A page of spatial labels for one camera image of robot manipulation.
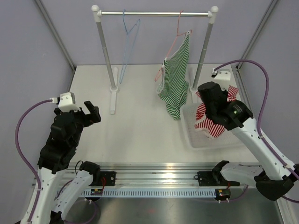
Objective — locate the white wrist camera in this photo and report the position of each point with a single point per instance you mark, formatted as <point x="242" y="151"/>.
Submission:
<point x="221" y="77"/>
<point x="66" y="102"/>

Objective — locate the white plastic basket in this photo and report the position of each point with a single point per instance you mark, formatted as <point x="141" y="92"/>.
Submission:
<point x="196" y="139"/>

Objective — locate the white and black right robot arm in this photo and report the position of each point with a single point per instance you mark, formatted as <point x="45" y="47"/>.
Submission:
<point x="237" y="118"/>

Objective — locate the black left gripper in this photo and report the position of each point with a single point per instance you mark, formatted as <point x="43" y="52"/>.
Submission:
<point x="89" y="119"/>

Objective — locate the left aluminium frame post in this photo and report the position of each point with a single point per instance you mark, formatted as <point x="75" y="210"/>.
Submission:
<point x="45" y="15"/>

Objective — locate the white and silver clothes rack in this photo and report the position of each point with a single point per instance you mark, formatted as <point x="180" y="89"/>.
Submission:
<point x="113" y="73"/>

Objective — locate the white slotted cable duct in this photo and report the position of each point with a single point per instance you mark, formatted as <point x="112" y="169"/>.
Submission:
<point x="150" y="193"/>

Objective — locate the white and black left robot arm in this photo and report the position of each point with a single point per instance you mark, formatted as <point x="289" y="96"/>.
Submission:
<point x="45" y="206"/>

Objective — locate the green striped tank top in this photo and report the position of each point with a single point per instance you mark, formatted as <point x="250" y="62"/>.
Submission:
<point x="173" y="89"/>

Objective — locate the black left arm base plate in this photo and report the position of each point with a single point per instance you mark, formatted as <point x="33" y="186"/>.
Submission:
<point x="106" y="178"/>

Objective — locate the right aluminium frame post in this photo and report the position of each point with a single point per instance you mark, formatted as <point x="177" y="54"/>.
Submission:
<point x="258" y="31"/>

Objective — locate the blue wire hanger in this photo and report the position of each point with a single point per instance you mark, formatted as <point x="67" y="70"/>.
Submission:
<point x="131" y="37"/>

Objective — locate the pink wire hanger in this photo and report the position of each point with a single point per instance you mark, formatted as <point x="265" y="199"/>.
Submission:
<point x="178" y="34"/>

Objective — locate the aluminium mounting rail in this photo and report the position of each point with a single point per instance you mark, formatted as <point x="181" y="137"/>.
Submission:
<point x="177" y="174"/>

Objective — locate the aluminium frame post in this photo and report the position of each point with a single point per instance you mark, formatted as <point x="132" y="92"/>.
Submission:
<point x="45" y="15"/>
<point x="258" y="31"/>

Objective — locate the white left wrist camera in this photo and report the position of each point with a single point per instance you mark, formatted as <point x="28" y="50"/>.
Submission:
<point x="66" y="102"/>

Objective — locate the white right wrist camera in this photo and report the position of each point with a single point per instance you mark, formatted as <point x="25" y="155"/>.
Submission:
<point x="221" y="77"/>

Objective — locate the red striped tank top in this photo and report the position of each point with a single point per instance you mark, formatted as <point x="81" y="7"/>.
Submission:
<point x="204" y="124"/>

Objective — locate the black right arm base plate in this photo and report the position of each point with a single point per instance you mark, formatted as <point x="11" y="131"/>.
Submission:
<point x="212" y="179"/>

